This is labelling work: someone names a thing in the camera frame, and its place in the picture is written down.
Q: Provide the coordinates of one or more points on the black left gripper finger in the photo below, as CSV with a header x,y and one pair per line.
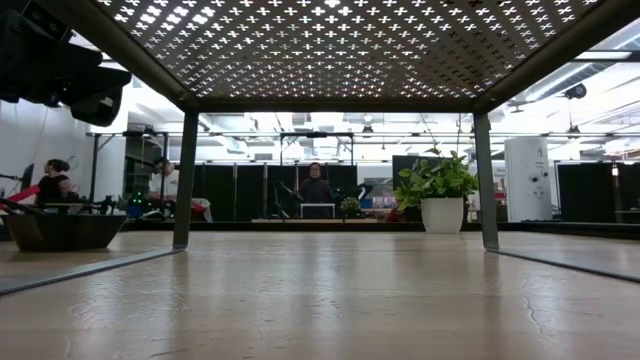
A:
x,y
80,75
100,111

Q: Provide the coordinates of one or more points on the black aluminium table frame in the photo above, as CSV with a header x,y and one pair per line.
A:
x,y
375,226

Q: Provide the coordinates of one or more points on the black partition screen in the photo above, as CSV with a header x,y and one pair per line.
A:
x,y
225,192
585,192

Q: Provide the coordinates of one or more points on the dark shelving rack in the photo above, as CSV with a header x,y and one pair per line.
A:
x,y
145,170

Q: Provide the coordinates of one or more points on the small green background plant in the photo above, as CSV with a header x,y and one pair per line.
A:
x,y
350,206

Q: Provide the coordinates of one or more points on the green plant in white pot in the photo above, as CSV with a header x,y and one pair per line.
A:
x,y
442,215

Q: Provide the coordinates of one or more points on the silver ceiling duct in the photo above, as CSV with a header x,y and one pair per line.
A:
x,y
550,82

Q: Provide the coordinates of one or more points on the grey perforated metal shelf riser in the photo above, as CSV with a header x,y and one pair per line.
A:
x,y
330,106

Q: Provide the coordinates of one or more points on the red padded bar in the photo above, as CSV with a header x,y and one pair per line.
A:
x,y
22,195

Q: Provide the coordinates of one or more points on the large wavy square black plate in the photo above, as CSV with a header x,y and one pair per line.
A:
x,y
70,234

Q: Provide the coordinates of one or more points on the white cylindrical machine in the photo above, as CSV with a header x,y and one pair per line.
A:
x,y
525,180

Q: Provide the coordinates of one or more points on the white framed black monitor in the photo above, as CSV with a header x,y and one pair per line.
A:
x,y
318,210

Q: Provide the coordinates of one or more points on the person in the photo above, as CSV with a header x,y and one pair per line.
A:
x,y
167,182
315,192
52,187

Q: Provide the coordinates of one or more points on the black ceiling dome lamp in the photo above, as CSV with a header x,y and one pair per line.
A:
x,y
576,91

